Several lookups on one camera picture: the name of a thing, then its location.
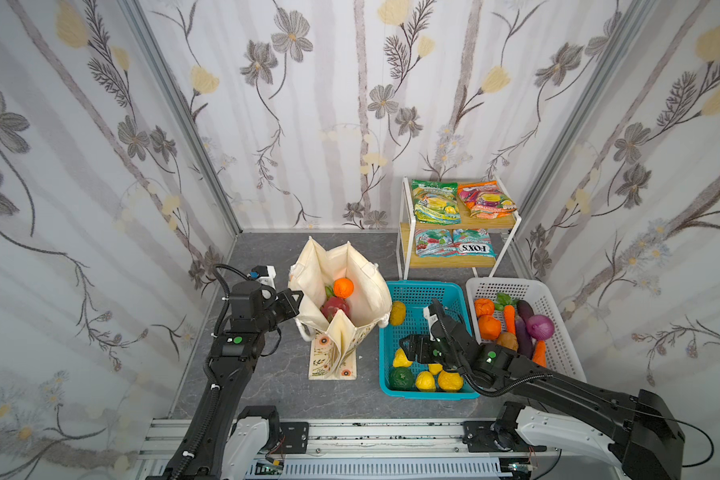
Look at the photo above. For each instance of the cream floral grocery tote bag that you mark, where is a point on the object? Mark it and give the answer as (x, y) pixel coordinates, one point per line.
(333, 344)

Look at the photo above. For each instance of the aluminium mounting rail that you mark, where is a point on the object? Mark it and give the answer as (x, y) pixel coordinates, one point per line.
(524, 444)

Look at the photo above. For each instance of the yellow lemon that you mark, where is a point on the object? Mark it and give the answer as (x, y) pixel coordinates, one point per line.
(397, 314)
(400, 360)
(435, 369)
(426, 382)

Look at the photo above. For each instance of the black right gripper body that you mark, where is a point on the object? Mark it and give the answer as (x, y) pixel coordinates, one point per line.
(438, 324)

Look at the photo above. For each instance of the orange carrot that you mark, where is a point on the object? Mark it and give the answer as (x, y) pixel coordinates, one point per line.
(509, 316)
(539, 354)

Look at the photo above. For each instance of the purple onion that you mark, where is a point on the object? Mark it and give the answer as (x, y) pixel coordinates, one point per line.
(540, 327)

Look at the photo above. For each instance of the orange bell pepper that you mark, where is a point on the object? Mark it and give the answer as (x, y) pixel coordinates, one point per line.
(484, 307)

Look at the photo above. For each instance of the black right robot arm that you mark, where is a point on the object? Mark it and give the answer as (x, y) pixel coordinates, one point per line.
(644, 439)

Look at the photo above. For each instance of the purple eggplant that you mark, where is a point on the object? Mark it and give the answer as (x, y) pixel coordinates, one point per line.
(525, 342)

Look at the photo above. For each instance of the pink dragon fruit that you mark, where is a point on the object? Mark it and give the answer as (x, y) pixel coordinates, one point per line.
(333, 304)

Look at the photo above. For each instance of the large yellow citrus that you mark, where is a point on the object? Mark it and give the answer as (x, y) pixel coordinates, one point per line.
(450, 382)

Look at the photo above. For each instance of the orange fruit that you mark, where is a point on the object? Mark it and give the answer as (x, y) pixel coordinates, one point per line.
(343, 288)

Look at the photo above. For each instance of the Fox's candy bag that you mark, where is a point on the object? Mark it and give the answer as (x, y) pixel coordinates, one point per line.
(473, 242)

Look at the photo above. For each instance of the white wooden two-tier shelf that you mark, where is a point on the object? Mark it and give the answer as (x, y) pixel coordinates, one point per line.
(503, 228)

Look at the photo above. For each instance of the green red candy bag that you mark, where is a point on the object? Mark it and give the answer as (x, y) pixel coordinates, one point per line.
(434, 243)

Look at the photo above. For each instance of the green snack bag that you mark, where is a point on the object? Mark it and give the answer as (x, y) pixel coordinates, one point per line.
(435, 202)

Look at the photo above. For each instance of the yellow lemon top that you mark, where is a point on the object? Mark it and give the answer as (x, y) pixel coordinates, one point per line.
(397, 314)

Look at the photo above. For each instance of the green avocado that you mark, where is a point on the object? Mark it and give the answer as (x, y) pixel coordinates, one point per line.
(401, 379)

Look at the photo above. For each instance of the orange snack bag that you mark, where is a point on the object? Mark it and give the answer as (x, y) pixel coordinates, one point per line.
(486, 200)

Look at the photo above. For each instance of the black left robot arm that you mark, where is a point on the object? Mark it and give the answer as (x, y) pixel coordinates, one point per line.
(218, 444)

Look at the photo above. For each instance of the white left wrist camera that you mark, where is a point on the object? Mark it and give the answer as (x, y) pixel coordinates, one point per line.
(264, 274)

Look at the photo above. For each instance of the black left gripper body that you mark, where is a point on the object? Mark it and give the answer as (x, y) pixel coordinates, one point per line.
(284, 303)

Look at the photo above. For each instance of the teal plastic basket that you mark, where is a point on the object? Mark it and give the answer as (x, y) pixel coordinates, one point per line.
(416, 296)

